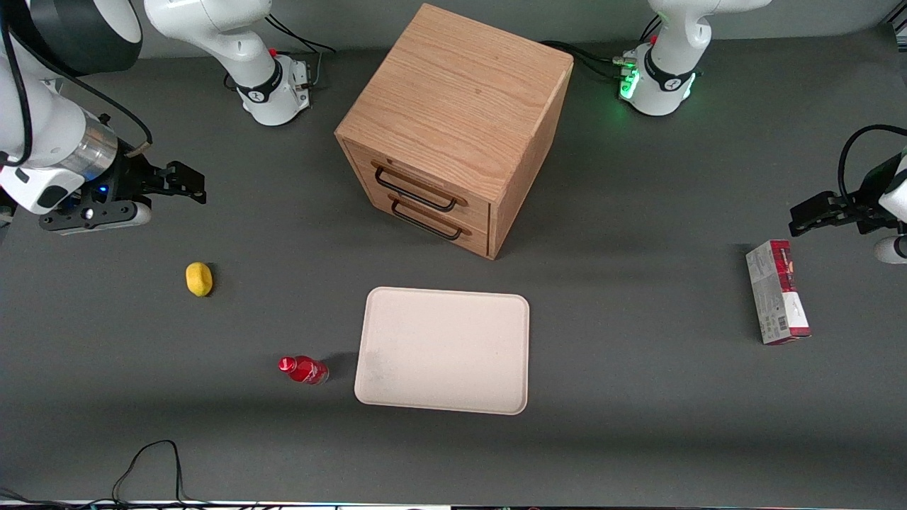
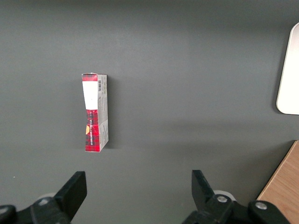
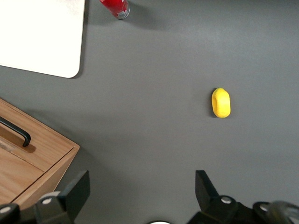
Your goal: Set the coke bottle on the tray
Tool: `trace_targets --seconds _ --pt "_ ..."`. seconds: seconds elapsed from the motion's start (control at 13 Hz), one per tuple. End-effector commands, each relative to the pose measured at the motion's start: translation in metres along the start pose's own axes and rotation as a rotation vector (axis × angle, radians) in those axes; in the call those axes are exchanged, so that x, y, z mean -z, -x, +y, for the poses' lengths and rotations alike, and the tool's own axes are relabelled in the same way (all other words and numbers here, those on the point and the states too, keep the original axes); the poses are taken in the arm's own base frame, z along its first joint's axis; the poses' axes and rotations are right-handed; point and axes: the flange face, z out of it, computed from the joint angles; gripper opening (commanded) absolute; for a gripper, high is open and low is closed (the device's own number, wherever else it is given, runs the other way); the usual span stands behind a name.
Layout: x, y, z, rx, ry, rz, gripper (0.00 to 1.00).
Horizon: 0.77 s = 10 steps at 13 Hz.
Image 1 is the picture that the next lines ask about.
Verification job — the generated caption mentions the red and white carton box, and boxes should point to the red and white carton box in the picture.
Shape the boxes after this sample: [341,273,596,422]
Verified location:
[745,239,812,346]

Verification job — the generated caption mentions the wooden drawer cabinet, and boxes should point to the wooden drawer cabinet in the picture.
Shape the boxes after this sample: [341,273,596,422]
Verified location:
[334,3,575,261]

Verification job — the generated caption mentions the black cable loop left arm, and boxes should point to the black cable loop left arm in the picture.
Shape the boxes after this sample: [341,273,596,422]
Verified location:
[838,125,907,213]

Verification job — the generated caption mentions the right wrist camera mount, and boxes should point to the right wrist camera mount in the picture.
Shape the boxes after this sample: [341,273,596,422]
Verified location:
[38,200,154,235]

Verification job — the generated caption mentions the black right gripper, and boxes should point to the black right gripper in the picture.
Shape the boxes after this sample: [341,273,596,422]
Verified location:
[86,151,208,208]

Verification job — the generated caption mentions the yellow lemon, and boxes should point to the yellow lemon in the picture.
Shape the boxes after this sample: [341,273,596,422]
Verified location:
[186,262,214,298]

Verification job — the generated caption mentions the black cable right arm base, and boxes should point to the black cable right arm base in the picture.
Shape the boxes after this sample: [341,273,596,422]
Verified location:
[265,13,338,91]

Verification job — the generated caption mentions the beige rectangular tray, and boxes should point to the beige rectangular tray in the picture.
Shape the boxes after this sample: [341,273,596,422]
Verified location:
[354,286,531,416]

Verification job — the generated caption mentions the black cable on table edge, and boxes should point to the black cable on table edge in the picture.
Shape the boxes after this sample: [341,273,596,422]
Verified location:
[0,440,213,508]

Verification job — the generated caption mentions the wooden drawer front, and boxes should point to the wooden drawer front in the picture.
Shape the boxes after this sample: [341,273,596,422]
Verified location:
[342,139,492,229]
[361,186,490,258]

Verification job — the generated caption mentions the black cable arm base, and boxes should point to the black cable arm base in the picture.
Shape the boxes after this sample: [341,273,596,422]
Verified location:
[265,13,338,91]
[541,14,663,80]

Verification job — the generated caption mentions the black cable along right arm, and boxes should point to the black cable along right arm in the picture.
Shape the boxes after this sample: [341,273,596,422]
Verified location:
[0,0,154,168]

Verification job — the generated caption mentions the black cable left arm base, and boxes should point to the black cable left arm base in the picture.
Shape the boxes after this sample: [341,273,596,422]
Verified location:
[541,14,663,80]

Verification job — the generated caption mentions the black metal drawer handle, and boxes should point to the black metal drawer handle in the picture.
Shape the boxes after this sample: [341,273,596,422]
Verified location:
[390,198,463,242]
[373,165,459,213]

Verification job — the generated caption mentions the red coke bottle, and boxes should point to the red coke bottle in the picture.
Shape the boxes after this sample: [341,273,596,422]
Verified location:
[278,356,329,386]

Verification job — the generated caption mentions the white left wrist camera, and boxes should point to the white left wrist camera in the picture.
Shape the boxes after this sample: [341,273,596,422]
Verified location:
[874,236,907,265]

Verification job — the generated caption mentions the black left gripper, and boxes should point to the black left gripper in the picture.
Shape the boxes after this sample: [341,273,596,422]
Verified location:
[788,152,907,237]

